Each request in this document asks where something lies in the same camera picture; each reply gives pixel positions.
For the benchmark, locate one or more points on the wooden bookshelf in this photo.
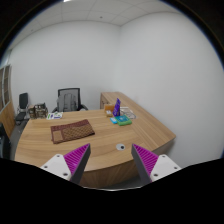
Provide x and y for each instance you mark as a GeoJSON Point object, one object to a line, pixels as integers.
{"type": "Point", "coordinates": [5, 86]}

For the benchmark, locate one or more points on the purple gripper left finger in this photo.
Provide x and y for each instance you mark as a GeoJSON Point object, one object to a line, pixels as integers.
{"type": "Point", "coordinates": [69, 166]}

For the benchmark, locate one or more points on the black side chair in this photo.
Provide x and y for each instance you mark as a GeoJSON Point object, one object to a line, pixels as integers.
{"type": "Point", "coordinates": [22, 109]}

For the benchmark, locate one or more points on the large wooden desk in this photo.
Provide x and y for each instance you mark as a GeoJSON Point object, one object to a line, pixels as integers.
{"type": "Point", "coordinates": [106, 165]}

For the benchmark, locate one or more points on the green box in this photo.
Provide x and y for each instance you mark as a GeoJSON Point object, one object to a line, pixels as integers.
{"type": "Point", "coordinates": [123, 120]}

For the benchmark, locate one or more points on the orange small box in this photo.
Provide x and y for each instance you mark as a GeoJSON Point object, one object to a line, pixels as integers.
{"type": "Point", "coordinates": [108, 109]}

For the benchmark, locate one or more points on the grey backpack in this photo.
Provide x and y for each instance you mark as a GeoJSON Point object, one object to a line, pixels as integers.
{"type": "Point", "coordinates": [66, 102]}

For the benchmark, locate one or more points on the black mesh office chair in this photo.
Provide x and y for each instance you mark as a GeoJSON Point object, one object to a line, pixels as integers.
{"type": "Point", "coordinates": [76, 93]}

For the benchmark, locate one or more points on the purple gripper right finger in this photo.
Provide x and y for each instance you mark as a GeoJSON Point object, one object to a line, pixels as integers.
{"type": "Point", "coordinates": [152, 167]}

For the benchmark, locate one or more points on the brown patterned towel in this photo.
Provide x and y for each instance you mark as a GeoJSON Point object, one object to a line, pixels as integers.
{"type": "Point", "coordinates": [71, 131]}

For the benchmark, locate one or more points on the desk cable grommet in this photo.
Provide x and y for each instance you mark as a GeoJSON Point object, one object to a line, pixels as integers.
{"type": "Point", "coordinates": [120, 147]}

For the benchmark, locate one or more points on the clear plastic tray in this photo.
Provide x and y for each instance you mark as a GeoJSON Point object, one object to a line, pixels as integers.
{"type": "Point", "coordinates": [128, 112]}

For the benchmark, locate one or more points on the small blue box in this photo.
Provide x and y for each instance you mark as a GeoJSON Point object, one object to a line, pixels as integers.
{"type": "Point", "coordinates": [113, 120]}

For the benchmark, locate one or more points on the white green leaflet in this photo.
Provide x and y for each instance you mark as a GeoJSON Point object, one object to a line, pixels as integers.
{"type": "Point", "coordinates": [55, 115]}

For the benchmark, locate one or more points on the wooden side cabinet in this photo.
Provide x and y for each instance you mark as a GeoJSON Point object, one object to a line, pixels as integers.
{"type": "Point", "coordinates": [107, 98]}

